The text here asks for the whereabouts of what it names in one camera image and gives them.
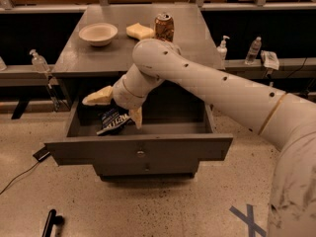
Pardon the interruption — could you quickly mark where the black handle object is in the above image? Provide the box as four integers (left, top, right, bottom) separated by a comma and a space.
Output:
41, 209, 65, 237

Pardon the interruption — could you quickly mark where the blue chip bag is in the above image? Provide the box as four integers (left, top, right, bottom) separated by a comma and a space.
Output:
97, 107, 131, 136

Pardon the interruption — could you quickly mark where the orange soda can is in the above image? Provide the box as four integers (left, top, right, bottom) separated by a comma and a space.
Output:
155, 13, 174, 41

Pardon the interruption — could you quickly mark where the crumpled paper packet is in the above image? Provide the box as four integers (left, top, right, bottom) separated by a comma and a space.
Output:
261, 50, 279, 70

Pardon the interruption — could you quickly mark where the left sanitizer pump bottle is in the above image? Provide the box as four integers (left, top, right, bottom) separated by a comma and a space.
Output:
30, 49, 50, 73

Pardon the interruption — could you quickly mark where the black box on floor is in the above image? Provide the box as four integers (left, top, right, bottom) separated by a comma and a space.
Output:
33, 147, 50, 162

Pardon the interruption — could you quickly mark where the lower grey drawer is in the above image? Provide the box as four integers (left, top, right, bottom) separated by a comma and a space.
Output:
94, 163, 198, 177

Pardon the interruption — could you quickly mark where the grey cabinet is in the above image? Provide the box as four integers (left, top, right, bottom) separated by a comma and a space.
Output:
51, 3, 227, 183

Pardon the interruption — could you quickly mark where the white bowl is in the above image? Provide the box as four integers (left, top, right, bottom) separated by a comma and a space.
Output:
79, 23, 118, 46

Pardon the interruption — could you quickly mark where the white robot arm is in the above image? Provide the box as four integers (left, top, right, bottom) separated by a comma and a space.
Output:
83, 39, 316, 237

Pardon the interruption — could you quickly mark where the right sanitizer pump bottle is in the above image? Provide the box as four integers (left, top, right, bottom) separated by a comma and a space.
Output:
217, 36, 229, 61

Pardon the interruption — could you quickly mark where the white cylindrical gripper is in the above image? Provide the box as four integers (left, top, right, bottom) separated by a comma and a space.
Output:
82, 64, 164, 129

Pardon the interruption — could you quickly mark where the open grey top drawer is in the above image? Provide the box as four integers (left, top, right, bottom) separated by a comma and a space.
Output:
46, 94, 233, 165

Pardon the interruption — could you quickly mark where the black floor cable left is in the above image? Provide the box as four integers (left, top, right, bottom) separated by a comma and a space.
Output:
0, 161, 41, 196

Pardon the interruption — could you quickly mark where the clear water bottle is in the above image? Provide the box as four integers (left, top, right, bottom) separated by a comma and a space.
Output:
245, 37, 262, 64

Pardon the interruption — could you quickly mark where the sanitizer pump bottle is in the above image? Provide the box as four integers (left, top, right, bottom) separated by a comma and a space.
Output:
30, 49, 50, 73
217, 36, 229, 61

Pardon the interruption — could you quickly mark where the yellow sponge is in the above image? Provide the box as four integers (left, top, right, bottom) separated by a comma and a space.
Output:
126, 23, 154, 40

